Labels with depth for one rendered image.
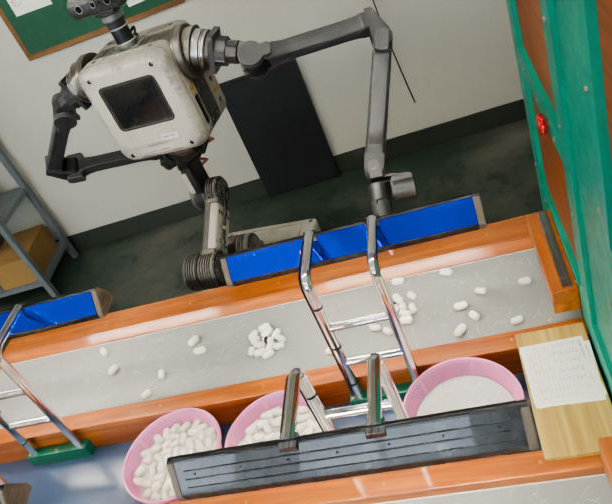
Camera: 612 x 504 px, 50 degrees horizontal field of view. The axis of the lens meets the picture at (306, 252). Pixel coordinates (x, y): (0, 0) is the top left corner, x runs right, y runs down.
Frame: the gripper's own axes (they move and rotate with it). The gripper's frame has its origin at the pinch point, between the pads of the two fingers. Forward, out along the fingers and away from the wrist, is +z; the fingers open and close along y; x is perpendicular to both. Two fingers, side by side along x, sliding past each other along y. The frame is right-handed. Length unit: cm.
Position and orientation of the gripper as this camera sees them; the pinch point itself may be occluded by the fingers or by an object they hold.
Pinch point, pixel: (391, 251)
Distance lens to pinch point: 183.0
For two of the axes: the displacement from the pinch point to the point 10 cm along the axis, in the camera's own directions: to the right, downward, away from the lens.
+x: 3.2, 1.8, 9.3
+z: 1.7, 9.6, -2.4
